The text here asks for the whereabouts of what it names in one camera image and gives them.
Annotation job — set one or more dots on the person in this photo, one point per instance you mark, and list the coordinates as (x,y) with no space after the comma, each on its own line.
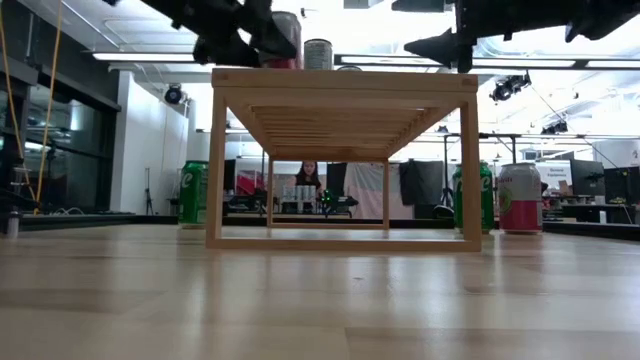
(307,175)

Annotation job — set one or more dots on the black pipe rack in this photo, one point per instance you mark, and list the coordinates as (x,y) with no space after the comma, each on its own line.
(445,170)

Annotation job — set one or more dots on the small grey post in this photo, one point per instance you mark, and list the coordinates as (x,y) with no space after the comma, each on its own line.
(13,225)

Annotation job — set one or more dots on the black track lamp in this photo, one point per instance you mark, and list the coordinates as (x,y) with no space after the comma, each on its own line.
(505,89)
(555,127)

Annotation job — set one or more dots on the silver cans on far table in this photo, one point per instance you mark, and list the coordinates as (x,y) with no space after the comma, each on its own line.
(300,193)

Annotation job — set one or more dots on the black background robot arm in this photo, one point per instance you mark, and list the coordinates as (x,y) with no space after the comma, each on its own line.
(335,202)

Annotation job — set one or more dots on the wooden slatted shelf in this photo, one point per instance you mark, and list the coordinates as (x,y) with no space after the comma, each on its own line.
(345,80)

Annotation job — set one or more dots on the white sign board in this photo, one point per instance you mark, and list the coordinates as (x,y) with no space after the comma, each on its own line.
(555,175)

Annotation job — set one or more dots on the green soda can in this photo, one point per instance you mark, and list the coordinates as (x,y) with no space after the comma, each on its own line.
(192,195)
(487,200)

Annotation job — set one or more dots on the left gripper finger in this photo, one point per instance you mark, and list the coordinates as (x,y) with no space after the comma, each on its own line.
(272,42)

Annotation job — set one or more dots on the black round spot lamp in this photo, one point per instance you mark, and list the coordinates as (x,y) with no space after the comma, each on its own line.
(173,95)

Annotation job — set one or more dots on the dark far table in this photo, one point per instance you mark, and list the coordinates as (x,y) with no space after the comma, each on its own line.
(590,207)

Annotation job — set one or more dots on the white pink cloth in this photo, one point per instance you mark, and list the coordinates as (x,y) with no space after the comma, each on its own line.
(370,190)

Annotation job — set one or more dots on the black hanging cloth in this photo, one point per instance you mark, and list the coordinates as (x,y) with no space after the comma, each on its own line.
(425,180)

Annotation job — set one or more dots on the small thin tripod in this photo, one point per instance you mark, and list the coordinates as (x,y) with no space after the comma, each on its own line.
(147,200)

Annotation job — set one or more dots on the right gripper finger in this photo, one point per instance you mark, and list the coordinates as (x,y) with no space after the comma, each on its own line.
(420,5)
(440,45)

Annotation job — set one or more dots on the black monitor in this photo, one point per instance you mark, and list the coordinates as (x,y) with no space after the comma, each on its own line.
(622,182)
(587,175)

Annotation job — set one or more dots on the pink and silver can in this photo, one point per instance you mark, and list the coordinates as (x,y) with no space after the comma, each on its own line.
(292,30)
(520,200)

